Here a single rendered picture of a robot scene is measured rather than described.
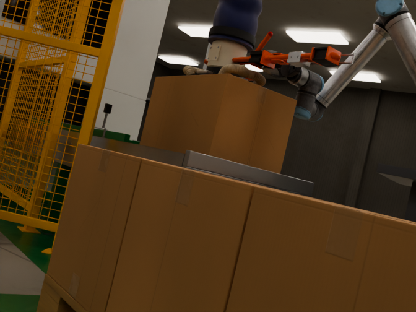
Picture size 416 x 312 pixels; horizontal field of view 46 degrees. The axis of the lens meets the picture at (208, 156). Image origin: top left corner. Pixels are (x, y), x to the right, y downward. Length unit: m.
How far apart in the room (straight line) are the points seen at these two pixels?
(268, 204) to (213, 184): 0.15
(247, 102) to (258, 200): 1.24
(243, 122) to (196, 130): 0.20
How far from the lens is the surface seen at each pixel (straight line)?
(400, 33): 2.32
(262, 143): 2.11
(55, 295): 1.50
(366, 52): 2.48
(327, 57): 1.89
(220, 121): 1.97
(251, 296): 0.83
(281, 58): 2.07
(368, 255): 0.69
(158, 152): 1.98
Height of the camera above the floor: 0.55
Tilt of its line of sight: 2 degrees up
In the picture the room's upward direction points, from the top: 13 degrees clockwise
